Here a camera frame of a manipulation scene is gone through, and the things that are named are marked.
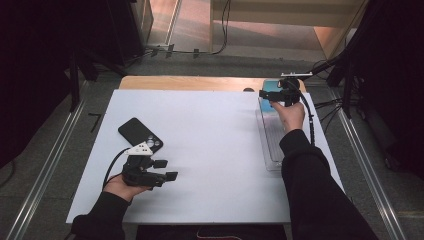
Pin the black curtain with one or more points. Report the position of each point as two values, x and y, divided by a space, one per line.
390 66
36 66

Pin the person's left hand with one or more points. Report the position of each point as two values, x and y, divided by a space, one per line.
118 188

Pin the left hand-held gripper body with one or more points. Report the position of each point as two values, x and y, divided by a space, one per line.
138 170

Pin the clear plastic tray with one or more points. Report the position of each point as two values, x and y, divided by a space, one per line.
271 143

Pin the black stand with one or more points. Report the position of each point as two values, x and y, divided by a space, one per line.
75 86
348 90

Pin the metal floor rail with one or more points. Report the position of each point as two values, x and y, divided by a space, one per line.
50 166
366 166

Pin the wooden frame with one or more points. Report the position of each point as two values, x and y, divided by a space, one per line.
266 10

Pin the person's right hand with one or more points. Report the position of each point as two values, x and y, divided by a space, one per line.
291 116

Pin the iridescent phone case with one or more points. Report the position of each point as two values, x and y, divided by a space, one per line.
266 106

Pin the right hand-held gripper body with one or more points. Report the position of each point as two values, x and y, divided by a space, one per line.
290 93

